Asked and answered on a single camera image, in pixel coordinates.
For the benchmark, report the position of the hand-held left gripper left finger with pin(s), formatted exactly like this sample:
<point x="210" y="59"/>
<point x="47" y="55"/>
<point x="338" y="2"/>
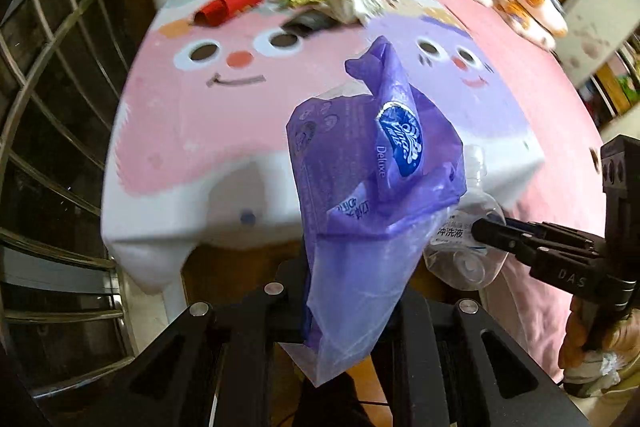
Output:
<point x="270" y="302"/>

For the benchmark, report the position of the printed cartoon tablecloth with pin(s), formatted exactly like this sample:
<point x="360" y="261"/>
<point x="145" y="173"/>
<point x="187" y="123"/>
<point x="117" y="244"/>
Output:
<point x="200" y="107"/>

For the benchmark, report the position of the folded quilt orange print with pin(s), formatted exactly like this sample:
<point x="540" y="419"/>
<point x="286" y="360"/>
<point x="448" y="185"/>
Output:
<point x="530" y="7"/>

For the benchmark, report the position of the dark flat packet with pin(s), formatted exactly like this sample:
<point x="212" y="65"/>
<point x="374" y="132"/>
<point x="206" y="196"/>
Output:
<point x="310" y="23"/>

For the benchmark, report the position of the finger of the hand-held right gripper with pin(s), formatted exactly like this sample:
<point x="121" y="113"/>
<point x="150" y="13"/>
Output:
<point x="560" y="232"/>
<point x="492" y="234"/>

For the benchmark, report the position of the person's black trousers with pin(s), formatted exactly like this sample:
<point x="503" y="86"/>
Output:
<point x="340" y="407"/>

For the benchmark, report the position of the white wardrobe door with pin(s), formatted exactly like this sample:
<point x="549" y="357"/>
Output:
<point x="600" y="7"/>

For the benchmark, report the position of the pink bed blanket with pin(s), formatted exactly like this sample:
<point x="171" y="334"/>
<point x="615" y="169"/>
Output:
<point x="550" y="107"/>

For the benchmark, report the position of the person's right hand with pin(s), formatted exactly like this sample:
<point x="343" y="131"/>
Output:
<point x="575" y="342"/>

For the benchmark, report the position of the purple plastic bag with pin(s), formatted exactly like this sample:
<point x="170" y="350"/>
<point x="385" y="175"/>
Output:
<point x="350" y="207"/>

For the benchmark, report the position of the cluttered wooden shelf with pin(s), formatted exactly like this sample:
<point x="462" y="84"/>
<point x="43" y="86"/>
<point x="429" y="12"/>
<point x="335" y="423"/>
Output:
<point x="620" y="92"/>

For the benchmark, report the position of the clear plastic bottle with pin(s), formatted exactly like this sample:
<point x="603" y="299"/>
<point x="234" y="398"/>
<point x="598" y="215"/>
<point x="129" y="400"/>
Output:
<point x="465" y="267"/>

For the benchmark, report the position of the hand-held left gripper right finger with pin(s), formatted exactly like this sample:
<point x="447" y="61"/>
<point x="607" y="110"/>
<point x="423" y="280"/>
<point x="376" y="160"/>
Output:
<point x="440" y="332"/>

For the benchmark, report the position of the metal window grille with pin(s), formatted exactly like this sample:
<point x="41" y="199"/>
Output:
<point x="50" y="252"/>

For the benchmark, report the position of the orange red snack packet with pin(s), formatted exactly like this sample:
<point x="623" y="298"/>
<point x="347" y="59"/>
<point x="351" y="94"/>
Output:
<point x="230" y="2"/>

